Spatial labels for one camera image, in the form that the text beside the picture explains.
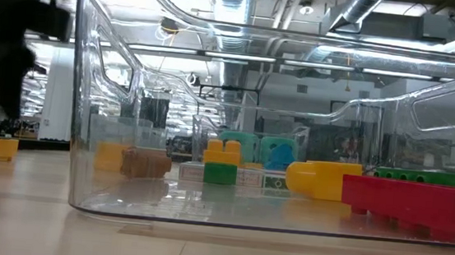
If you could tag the cyan foam die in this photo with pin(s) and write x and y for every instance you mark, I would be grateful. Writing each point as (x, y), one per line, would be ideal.
(267, 141)
(236, 142)

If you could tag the green toy block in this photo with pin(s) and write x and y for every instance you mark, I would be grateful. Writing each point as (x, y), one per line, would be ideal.
(417, 176)

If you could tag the red toy block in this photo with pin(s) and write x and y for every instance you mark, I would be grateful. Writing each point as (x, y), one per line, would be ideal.
(410, 205)

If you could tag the white pillar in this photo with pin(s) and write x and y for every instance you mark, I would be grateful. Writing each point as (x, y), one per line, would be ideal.
(58, 96)

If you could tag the clear plastic bin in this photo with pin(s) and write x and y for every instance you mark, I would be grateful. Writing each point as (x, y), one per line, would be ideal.
(74, 130)
(202, 133)

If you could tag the small clear plastic container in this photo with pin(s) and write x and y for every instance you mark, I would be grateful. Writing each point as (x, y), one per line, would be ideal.
(107, 127)

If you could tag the black upright panel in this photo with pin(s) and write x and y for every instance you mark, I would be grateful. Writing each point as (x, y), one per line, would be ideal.
(154, 113)

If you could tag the ceiling light strip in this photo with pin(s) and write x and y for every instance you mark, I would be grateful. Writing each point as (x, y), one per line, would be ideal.
(164, 49)
(397, 74)
(319, 65)
(239, 57)

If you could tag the brown toy block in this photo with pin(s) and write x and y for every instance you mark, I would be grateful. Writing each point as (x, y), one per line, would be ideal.
(146, 163)

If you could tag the black ceiling device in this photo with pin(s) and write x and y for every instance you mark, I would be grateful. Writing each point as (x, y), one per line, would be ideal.
(169, 25)

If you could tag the playing card deck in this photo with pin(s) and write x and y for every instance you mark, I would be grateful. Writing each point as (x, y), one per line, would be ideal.
(190, 171)

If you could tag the yellow two-stud toy block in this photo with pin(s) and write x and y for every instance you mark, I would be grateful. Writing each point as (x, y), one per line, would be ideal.
(223, 156)

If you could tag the small dark green brick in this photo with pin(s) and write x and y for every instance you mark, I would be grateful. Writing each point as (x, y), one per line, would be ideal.
(220, 173)

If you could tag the small yellow stud brick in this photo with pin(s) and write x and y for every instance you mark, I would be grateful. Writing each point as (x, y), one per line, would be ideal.
(252, 164)

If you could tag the small mint brick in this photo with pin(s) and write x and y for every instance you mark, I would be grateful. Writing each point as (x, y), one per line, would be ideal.
(275, 182)

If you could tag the round ceiling sensor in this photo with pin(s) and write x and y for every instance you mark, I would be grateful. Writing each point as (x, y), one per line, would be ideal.
(306, 9)

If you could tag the black aluminium table frame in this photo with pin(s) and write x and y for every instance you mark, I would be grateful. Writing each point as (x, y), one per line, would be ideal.
(44, 144)

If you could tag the silver corrugated duct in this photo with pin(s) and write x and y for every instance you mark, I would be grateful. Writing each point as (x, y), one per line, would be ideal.
(232, 74)

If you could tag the silver spiral air duct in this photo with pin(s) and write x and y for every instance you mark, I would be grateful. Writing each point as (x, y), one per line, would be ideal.
(358, 7)

